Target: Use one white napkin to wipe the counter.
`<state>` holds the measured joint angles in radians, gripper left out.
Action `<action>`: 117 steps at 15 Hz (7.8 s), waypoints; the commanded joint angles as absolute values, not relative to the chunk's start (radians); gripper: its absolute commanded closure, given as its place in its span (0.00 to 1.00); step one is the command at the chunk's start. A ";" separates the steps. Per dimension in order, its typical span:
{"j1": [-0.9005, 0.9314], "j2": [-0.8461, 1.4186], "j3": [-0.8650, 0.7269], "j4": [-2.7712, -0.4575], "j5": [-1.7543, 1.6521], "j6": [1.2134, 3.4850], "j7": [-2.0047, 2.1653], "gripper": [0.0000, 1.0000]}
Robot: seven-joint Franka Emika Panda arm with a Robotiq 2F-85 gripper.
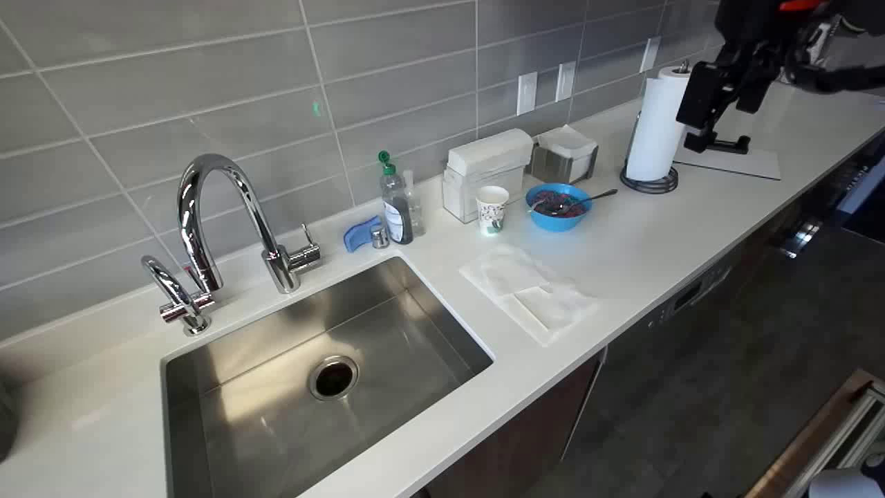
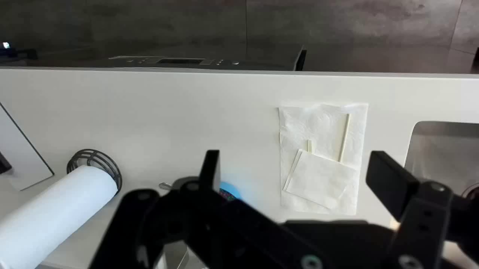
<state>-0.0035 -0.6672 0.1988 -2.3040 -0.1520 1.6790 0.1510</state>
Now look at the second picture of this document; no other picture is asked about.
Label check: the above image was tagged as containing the white paper towel roll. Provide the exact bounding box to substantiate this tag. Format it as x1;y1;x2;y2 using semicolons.
0;165;120;269

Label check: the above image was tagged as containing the long wooden stick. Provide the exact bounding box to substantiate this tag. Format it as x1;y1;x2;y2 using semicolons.
339;113;351;162

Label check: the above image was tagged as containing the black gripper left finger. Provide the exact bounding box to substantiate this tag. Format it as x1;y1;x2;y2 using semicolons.
200;149;221;191

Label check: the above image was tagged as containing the stainless steel sink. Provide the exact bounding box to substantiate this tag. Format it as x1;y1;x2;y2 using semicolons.
406;121;479;198

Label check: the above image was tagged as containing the white board with black handle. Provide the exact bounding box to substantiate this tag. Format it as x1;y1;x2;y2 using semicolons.
0;104;55;191

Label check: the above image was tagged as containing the short wooden stick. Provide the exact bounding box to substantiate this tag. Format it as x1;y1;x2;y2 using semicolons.
308;138;314;152

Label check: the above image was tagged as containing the large white paper napkin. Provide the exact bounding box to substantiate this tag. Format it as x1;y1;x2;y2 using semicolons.
279;103;369;215

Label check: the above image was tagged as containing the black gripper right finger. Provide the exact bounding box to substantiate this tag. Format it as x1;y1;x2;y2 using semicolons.
366;150;420;221

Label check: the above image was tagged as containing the black wire towel holder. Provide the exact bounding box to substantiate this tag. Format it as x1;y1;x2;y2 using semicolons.
67;147;123;189

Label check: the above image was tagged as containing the small folded white napkin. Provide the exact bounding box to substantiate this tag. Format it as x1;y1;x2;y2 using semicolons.
284;149;360;209

